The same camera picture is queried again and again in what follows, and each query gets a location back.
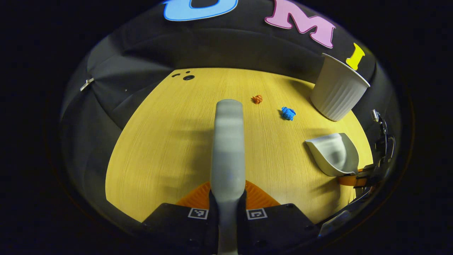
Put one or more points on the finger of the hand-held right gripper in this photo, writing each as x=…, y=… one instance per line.
x=350, y=180

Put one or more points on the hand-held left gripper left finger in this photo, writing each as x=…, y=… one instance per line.
x=177, y=226

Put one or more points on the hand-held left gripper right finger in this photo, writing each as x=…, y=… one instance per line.
x=276, y=226

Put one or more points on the white dustpan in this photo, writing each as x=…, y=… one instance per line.
x=336, y=156

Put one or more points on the white ribbed garbage bin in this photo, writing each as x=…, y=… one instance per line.
x=336, y=92

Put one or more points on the blue paper trash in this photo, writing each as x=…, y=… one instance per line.
x=288, y=113

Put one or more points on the small white broom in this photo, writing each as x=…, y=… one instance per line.
x=228, y=148

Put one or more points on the orange paper trash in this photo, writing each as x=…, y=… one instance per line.
x=257, y=99

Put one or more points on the white cloth clip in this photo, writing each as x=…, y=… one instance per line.
x=86, y=84

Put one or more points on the black backdrop cloth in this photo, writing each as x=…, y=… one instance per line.
x=141, y=53

